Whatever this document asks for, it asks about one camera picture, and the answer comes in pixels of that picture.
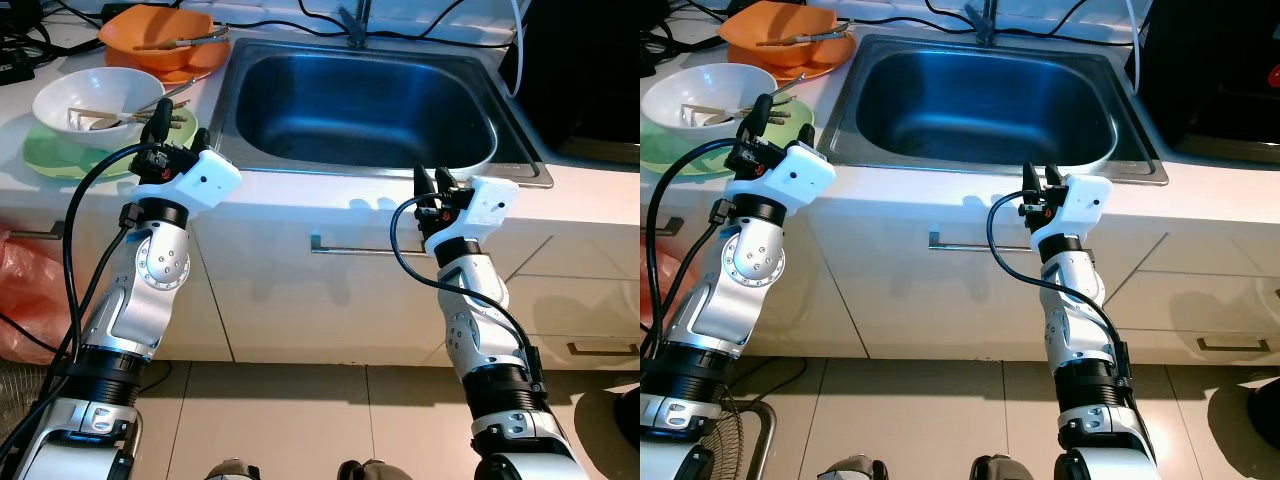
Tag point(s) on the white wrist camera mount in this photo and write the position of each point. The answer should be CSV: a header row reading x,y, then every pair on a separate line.
x,y
490,210
800,175
205,182
1080,205

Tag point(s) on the green plate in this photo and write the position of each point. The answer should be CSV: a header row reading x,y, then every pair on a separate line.
x,y
665,155
50,160

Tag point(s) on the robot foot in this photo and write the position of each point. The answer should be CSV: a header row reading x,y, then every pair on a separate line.
x,y
375,470
850,470
1000,470
232,470

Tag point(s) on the red plastic bag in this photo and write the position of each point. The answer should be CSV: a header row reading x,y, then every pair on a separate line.
x,y
675,280
25,300

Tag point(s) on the orange plate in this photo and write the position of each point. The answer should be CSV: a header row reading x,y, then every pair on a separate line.
x,y
185,75
810,72

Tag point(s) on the metal spoon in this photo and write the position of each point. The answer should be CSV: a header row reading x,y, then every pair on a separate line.
x,y
215,33
180,90
790,88
838,30

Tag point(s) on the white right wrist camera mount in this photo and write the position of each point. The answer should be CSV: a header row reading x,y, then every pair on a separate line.
x,y
490,210
1080,205

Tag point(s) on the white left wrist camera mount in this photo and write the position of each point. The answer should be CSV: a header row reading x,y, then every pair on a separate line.
x,y
800,175
205,182

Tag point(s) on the orange bowl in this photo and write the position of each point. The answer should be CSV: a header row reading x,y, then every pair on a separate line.
x,y
770,20
150,25

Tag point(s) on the stainless steel sink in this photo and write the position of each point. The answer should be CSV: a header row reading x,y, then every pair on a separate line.
x,y
985,110
360,110

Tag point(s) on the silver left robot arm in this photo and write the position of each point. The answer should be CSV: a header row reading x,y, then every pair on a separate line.
x,y
720,300
135,300

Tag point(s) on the black appliance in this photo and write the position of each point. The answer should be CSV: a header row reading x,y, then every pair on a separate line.
x,y
1210,60

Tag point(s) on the white kitchen cabinet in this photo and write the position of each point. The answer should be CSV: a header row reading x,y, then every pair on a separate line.
x,y
900,290
270,290

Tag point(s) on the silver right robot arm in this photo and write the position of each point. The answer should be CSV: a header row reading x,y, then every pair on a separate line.
x,y
1080,330
485,340

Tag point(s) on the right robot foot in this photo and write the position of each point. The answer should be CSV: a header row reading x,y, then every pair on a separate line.
x,y
375,470
1000,470

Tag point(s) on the brown wooden chopstick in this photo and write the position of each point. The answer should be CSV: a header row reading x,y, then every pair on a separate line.
x,y
165,44
100,113
785,41
710,108

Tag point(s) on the dark metal faucet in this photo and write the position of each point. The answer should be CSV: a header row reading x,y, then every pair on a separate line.
x,y
985,20
355,20

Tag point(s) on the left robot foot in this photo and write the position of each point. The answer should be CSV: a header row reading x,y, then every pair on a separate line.
x,y
232,470
850,470

